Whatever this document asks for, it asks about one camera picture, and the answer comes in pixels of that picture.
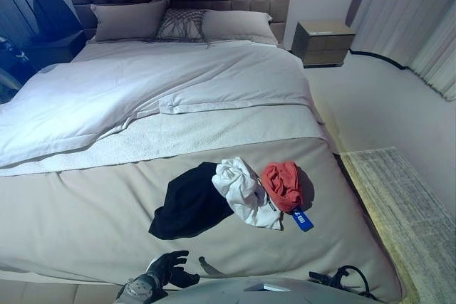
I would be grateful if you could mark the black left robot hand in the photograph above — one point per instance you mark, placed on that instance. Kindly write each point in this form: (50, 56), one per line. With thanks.
(174, 273)

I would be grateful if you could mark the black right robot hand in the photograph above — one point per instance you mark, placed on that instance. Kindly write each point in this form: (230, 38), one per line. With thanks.
(322, 275)

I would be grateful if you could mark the black garment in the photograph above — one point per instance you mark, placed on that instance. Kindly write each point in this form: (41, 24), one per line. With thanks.
(189, 208)

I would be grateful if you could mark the red garment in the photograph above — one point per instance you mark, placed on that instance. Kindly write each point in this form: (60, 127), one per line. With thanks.
(281, 183)

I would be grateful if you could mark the white garment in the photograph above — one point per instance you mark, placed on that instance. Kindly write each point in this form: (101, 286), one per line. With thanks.
(238, 190)

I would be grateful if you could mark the beige bed cover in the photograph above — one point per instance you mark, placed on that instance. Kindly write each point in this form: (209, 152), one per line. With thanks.
(89, 218)

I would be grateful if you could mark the blue tag card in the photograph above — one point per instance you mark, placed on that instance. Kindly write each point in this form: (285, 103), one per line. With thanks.
(303, 219)

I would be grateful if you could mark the grey robot torso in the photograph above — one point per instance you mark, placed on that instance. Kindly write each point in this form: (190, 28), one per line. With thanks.
(249, 291)

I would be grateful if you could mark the grey striped rug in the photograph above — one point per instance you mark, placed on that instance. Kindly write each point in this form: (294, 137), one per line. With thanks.
(409, 211)

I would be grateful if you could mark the white textured blanket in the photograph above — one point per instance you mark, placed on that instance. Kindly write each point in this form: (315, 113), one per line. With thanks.
(213, 136)

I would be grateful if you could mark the white duvet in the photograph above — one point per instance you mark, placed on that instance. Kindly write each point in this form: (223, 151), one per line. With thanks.
(142, 87)

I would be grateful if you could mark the wooden nightstand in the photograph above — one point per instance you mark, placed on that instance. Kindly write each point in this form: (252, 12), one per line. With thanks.
(320, 46)

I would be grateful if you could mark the grey patterned cushion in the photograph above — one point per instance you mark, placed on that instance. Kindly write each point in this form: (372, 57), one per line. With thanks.
(180, 24)

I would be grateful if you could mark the light beige pillow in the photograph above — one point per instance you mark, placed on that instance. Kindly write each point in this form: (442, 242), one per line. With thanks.
(238, 26)

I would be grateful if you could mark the dark nightstand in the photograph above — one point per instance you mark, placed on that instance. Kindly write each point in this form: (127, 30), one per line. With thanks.
(53, 47)

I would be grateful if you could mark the taupe pillow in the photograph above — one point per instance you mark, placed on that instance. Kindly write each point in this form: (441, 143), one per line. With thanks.
(124, 21)

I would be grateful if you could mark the dark equipment pile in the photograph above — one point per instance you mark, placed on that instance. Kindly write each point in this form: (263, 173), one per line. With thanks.
(10, 55)

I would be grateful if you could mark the white curtain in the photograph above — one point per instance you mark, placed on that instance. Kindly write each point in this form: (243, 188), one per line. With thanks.
(409, 15)

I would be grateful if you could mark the beige upholstered bed frame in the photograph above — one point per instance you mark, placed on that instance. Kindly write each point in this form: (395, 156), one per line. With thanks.
(53, 293)

